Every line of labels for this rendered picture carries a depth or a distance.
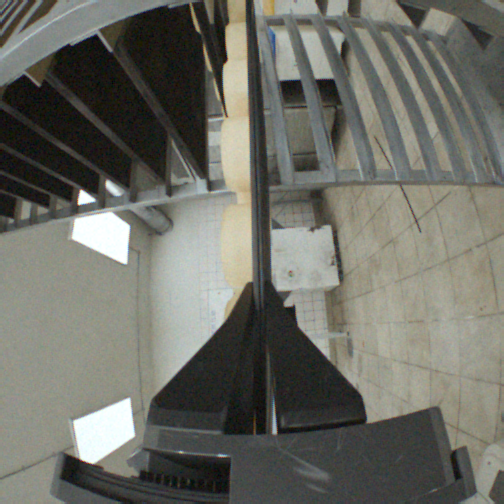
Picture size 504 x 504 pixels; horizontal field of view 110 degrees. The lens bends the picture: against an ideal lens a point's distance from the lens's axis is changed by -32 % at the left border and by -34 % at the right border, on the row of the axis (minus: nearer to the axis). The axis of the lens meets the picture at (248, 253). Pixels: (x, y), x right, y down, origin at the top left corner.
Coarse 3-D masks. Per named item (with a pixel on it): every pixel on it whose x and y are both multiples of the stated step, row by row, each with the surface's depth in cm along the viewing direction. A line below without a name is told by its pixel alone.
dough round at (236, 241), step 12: (240, 204) 15; (228, 216) 14; (240, 216) 14; (228, 228) 13; (240, 228) 13; (228, 240) 13; (240, 240) 13; (228, 252) 13; (240, 252) 13; (228, 264) 14; (240, 264) 14; (228, 276) 14; (240, 276) 14
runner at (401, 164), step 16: (336, 16) 59; (352, 32) 57; (352, 48) 56; (368, 64) 55; (368, 80) 55; (384, 96) 52; (384, 112) 53; (384, 128) 53; (400, 144) 51; (400, 160) 51; (400, 176) 51
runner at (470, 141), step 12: (420, 36) 54; (420, 48) 55; (432, 60) 54; (444, 72) 51; (444, 84) 53; (456, 96) 50; (456, 108) 52; (456, 120) 51; (468, 120) 48; (468, 132) 50; (468, 144) 50; (480, 156) 48; (480, 168) 49; (480, 180) 49
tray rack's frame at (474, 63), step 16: (0, 0) 23; (272, 16) 61; (304, 16) 60; (448, 32) 52; (464, 32) 45; (448, 48) 57; (464, 48) 49; (480, 48) 42; (496, 48) 35; (464, 64) 53; (480, 64) 45; (496, 64) 39; (480, 80) 49; (496, 80) 42; (480, 96) 52; (496, 96) 45; (496, 112) 47; (496, 128) 50; (496, 144) 52
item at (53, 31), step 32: (96, 0) 10; (128, 0) 11; (160, 0) 12; (416, 0) 11; (448, 0) 9; (480, 0) 8; (32, 32) 11; (64, 32) 12; (0, 64) 11; (32, 64) 14
